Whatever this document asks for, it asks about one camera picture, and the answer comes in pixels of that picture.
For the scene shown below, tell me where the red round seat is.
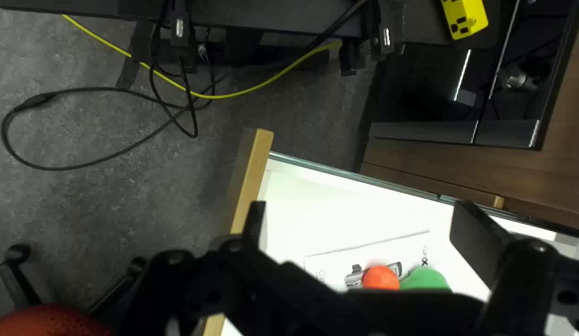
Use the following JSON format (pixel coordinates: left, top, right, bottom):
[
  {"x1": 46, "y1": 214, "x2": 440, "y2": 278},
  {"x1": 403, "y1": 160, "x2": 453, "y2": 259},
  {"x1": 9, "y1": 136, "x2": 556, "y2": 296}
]
[{"x1": 0, "y1": 302, "x2": 113, "y2": 336}]

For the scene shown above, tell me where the green round toy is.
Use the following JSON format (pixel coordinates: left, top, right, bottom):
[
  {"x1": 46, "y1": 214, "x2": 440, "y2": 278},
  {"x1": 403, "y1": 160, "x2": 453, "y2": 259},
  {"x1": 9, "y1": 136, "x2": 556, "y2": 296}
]
[{"x1": 399, "y1": 264, "x2": 453, "y2": 294}]

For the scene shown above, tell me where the wooden drawer white inside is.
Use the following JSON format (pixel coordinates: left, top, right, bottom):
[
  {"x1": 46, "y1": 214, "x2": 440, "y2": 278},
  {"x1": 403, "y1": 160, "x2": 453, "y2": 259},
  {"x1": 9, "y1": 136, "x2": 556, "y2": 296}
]
[{"x1": 201, "y1": 126, "x2": 579, "y2": 336}]

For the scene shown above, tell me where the black chair base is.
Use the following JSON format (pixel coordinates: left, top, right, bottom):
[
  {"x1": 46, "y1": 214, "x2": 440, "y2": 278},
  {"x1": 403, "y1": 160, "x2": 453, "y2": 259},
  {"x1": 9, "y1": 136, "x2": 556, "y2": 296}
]
[{"x1": 0, "y1": 242, "x2": 147, "y2": 313}]

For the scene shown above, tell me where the thin black cable loop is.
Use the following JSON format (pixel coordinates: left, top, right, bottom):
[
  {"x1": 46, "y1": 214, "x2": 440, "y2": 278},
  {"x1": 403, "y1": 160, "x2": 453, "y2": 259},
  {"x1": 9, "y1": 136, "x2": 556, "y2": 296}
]
[{"x1": 0, "y1": 85, "x2": 201, "y2": 173}]

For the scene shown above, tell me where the small grey metal toy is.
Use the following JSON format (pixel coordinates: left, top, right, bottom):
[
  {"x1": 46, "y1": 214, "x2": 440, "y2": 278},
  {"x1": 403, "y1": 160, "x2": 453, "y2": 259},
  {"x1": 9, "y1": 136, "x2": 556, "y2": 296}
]
[{"x1": 341, "y1": 259, "x2": 365, "y2": 291}]

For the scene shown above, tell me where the black hanging cable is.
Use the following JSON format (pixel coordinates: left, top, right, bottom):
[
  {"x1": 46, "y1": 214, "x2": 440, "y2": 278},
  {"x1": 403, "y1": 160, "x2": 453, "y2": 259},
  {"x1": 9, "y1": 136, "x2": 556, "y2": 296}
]
[{"x1": 147, "y1": 16, "x2": 201, "y2": 139}]

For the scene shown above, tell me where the black undercounter appliance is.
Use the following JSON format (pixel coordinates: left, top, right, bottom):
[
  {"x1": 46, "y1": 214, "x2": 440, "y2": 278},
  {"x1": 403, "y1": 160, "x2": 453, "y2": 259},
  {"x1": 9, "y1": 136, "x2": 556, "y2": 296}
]
[{"x1": 362, "y1": 0, "x2": 579, "y2": 151}]

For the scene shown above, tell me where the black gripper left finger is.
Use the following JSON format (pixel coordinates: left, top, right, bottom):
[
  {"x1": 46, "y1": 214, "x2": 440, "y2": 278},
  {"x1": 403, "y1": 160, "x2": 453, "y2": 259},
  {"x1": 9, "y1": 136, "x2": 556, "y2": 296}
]
[{"x1": 113, "y1": 199, "x2": 341, "y2": 336}]

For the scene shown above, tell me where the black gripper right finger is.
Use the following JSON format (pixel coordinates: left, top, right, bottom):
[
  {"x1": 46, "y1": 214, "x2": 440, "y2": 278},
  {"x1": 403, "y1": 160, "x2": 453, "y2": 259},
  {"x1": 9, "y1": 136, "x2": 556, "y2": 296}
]
[{"x1": 447, "y1": 197, "x2": 579, "y2": 336}]

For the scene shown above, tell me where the yellow cable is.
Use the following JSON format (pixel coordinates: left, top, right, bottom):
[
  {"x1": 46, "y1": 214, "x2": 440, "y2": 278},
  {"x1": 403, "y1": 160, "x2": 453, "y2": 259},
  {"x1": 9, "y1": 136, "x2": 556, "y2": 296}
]
[{"x1": 61, "y1": 12, "x2": 343, "y2": 102}]

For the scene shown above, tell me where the orange ball toy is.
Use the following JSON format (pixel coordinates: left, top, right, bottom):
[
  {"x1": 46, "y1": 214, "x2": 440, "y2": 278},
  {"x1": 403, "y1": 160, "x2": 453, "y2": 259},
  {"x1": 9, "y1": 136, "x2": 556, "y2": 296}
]
[{"x1": 360, "y1": 263, "x2": 401, "y2": 292}]

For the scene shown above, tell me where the wooden base cabinet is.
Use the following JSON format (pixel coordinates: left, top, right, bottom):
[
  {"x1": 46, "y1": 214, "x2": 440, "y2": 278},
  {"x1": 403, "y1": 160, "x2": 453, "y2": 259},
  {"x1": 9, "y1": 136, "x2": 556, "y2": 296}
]
[{"x1": 360, "y1": 29, "x2": 579, "y2": 233}]

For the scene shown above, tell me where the white paper sheet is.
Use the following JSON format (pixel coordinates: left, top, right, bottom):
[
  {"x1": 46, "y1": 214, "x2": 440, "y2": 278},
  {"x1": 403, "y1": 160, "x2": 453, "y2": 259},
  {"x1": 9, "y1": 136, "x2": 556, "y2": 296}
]
[{"x1": 300, "y1": 229, "x2": 434, "y2": 294}]

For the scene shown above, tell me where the black equipment frame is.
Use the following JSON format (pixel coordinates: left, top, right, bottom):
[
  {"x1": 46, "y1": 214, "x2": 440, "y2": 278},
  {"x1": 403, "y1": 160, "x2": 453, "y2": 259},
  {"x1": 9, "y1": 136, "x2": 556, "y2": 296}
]
[{"x1": 0, "y1": 0, "x2": 440, "y2": 70}]

